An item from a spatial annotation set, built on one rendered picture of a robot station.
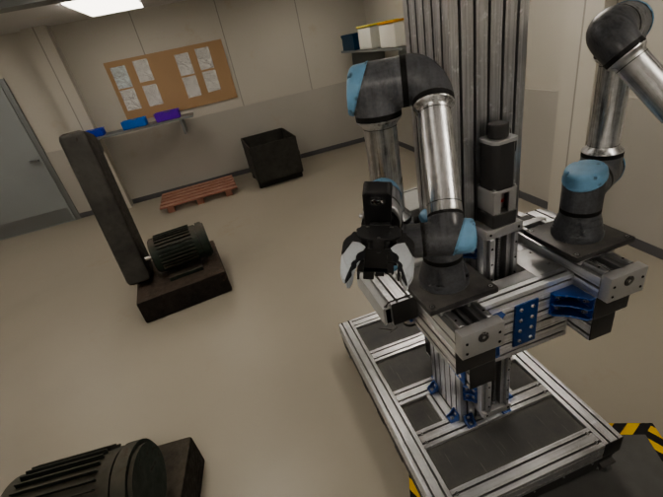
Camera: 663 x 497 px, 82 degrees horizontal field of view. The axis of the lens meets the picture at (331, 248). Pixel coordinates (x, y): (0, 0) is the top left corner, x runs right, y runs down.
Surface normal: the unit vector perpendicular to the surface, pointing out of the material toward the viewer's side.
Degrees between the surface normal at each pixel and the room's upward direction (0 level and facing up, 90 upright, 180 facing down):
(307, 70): 90
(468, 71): 90
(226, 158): 90
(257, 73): 90
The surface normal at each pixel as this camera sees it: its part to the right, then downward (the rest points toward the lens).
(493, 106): 0.29, 0.42
